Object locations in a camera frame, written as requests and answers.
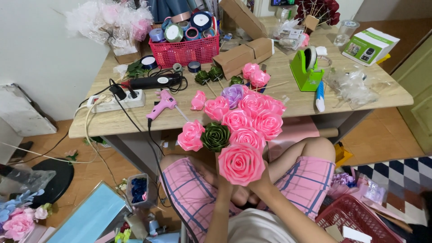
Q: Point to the person's right hand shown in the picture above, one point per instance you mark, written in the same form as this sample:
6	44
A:
261	185

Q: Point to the person's left hand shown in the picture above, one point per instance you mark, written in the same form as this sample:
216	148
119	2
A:
218	168

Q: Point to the bouquet of pink ribbon roses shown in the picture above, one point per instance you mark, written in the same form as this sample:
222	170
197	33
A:
241	163

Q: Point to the dark green ribbon rose large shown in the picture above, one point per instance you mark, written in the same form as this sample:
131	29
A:
215	136

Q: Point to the purple ribbon rose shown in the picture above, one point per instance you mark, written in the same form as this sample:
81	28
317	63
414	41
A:
233	94

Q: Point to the person's white shirt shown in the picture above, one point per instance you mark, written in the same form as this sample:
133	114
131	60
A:
251	227

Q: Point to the person's pink plaid shorts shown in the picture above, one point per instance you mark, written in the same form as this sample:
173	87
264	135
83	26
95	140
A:
305	184

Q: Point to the clear box of blue petals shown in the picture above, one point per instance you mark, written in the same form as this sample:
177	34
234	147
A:
140	189

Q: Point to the pink hot glue gun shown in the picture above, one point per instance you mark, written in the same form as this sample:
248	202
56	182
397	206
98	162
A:
162	104

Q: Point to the yellow plastic item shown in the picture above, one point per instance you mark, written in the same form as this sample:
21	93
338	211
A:
342	154

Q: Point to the small dark green ribbon rose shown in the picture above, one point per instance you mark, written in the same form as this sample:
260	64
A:
236	80
215	73
201	77

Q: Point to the wooden skewer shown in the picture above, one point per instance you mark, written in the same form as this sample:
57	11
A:
270	85

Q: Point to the red plastic crate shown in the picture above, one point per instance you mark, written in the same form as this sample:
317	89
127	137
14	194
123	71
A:
354	217

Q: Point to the pink ribbon rose on stick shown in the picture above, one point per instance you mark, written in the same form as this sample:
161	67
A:
250	70
260	78

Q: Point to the dark blue ribbon spool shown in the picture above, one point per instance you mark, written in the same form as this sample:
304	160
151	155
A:
194	66

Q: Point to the white and blue tube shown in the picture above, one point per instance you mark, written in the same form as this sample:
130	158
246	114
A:
320	98

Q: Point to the small grey tape roll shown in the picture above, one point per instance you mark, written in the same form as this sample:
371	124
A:
178	67

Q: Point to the black heat gun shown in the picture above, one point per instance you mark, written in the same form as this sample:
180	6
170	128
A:
152	82

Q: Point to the brown kraft paper box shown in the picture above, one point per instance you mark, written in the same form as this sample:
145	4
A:
241	57

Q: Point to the green tape dispenser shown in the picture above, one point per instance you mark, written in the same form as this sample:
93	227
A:
305	76

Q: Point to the red plastic basket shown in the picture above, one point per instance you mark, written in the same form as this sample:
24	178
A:
185	52

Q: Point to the white power strip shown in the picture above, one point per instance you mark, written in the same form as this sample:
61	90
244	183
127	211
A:
116	103

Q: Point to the black plug adapter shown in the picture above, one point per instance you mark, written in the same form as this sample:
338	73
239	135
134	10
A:
117	91

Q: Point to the black ribbon spool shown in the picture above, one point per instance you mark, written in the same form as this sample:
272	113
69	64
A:
149	62

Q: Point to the green artificial leaves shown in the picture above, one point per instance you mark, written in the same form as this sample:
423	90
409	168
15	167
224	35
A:
136	69

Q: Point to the heap of clear plastic sleeves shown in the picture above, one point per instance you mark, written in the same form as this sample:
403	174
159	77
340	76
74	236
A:
352	87

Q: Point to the stack of light blue paper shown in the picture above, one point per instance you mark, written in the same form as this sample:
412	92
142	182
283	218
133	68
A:
89	216

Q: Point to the clear tape roll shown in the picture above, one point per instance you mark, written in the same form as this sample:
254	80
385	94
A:
324	61

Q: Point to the black and white checkered rug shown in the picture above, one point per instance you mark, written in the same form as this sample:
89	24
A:
401	182

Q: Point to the heap of ribbon spools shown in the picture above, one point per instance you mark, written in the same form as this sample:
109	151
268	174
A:
189	25

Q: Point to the plastic bag of supplies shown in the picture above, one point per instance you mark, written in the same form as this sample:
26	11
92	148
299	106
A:
290	35

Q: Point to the long brown cardboard box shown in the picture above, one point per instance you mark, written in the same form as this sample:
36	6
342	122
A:
243	18

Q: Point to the black round stool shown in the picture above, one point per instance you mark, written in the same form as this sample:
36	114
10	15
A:
55	180

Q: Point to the clear plastic cup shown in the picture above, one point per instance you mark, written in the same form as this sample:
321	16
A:
345	32

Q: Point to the white and green carton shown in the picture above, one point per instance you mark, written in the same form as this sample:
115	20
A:
369	45

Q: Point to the green door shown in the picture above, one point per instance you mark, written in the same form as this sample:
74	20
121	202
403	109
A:
416	98

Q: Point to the dark red rose bouquet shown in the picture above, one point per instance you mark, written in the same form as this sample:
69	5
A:
319	10

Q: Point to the heap of clear cellophane wraps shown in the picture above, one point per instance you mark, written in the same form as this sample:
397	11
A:
108	18

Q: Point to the crumpled clear plastic bag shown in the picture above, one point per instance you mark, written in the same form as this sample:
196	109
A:
25	179

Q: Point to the white board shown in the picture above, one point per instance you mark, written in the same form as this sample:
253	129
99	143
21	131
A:
23	109

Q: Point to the pink and blue artificial flowers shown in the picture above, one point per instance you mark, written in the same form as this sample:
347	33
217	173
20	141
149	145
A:
20	217

